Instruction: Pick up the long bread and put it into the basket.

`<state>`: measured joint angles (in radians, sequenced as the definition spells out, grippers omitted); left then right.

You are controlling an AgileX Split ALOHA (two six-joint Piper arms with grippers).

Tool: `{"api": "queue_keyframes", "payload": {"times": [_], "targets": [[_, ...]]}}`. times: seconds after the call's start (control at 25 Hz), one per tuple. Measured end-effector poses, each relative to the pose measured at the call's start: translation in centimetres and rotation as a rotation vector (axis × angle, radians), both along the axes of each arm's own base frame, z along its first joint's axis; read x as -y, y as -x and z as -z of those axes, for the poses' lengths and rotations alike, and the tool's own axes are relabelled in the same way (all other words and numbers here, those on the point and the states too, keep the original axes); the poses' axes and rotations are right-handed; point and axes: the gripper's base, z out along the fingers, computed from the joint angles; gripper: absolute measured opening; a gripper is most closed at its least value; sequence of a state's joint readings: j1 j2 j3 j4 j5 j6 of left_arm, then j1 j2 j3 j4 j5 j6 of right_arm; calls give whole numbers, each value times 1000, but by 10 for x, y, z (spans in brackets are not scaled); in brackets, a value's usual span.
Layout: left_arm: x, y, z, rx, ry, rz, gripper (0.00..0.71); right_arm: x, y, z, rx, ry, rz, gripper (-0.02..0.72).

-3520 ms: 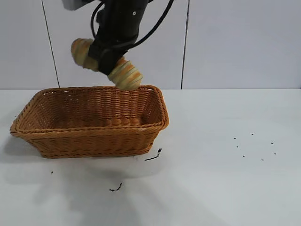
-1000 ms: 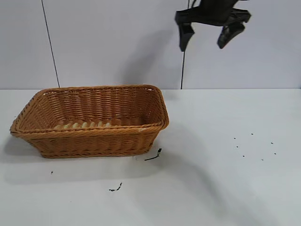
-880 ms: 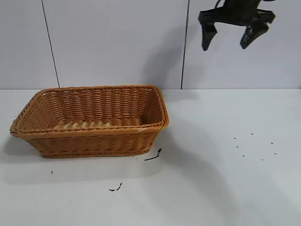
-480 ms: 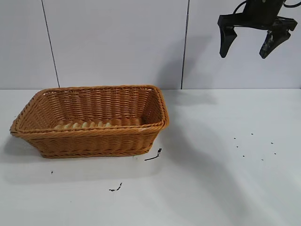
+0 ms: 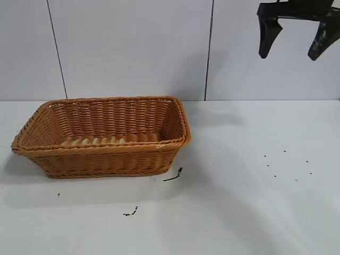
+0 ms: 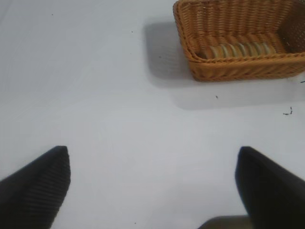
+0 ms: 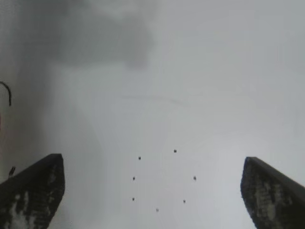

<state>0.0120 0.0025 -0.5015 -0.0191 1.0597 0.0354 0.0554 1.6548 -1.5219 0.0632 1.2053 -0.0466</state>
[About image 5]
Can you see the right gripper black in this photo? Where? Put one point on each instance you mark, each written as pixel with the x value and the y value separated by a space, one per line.
pixel 300 9

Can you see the long striped bread loaf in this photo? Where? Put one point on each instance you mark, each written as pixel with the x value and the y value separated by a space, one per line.
pixel 96 141

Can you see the brown woven wicker basket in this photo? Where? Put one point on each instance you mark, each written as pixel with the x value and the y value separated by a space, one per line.
pixel 106 160

